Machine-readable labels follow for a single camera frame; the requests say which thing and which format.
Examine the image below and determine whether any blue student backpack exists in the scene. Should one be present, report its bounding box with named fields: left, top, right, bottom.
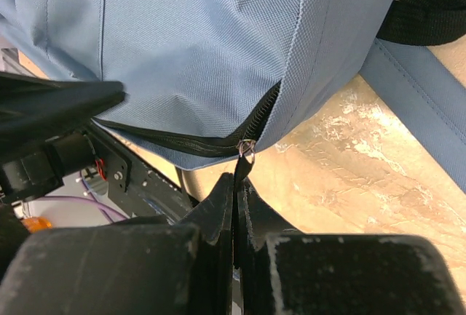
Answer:
left=1, top=0, right=465, bottom=187

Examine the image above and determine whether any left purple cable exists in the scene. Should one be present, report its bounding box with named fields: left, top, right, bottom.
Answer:
left=43, top=194, right=128, bottom=223

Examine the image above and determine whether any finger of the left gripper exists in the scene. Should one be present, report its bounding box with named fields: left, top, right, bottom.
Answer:
left=1, top=72, right=125, bottom=137

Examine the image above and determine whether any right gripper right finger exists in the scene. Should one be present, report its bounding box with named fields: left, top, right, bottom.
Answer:
left=236, top=180, right=465, bottom=314

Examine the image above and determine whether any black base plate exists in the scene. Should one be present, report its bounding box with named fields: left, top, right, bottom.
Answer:
left=86, top=125, right=198, bottom=223

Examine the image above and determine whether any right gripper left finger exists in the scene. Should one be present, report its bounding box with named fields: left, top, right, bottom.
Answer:
left=1, top=173, right=234, bottom=314

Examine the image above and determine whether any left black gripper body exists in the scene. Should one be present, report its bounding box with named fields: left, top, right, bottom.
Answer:
left=1, top=125, right=131, bottom=204

